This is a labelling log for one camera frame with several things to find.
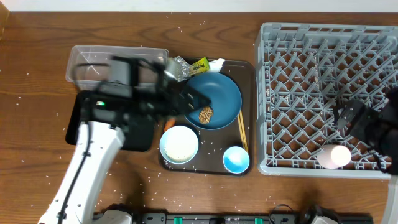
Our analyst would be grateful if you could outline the large dark blue bowl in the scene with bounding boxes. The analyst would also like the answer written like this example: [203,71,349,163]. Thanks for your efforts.
[185,72,243,130]

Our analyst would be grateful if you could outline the pink plastic cup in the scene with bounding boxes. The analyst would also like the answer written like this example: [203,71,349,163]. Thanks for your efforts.
[317,144,351,169]

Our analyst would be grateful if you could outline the small light blue cup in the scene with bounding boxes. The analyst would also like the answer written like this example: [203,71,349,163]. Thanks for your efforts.
[222,146,250,174]

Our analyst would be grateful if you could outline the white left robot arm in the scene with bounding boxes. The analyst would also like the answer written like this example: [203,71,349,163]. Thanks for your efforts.
[39,55,211,224]

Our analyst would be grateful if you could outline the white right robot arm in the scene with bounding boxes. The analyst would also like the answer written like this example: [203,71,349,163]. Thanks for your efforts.
[333,88,397,224]

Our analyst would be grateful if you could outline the grey dishwasher rack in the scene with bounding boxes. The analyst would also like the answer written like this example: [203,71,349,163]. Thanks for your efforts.
[254,23,397,179]

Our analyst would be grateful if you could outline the brown food scrap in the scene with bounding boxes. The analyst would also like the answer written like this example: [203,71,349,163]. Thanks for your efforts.
[198,106,213,124]

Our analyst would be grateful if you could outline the orange carrot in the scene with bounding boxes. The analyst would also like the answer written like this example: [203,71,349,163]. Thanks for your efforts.
[164,119,176,131]

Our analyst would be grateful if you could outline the crumpled aluminium foil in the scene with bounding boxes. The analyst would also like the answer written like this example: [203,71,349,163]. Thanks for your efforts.
[171,56,191,82]

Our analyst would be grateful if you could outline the yellow snack wrapper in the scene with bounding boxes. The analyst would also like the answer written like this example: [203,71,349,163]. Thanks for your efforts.
[190,57,210,75]

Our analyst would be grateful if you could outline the black rectangular tray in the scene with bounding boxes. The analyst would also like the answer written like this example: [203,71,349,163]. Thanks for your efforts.
[65,90,155,152]

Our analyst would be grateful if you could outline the crumpled white tissue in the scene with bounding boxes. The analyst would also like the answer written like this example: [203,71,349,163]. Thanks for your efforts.
[208,58,226,73]

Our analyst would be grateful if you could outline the light blue rice bowl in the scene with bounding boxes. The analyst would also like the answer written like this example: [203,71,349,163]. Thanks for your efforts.
[159,126,199,165]

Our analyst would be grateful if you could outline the dark brown serving tray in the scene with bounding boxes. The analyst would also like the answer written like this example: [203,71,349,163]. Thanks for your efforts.
[159,60,256,176]

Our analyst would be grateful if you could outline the clear plastic bin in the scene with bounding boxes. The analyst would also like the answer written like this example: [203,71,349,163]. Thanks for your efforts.
[65,45,169,90]

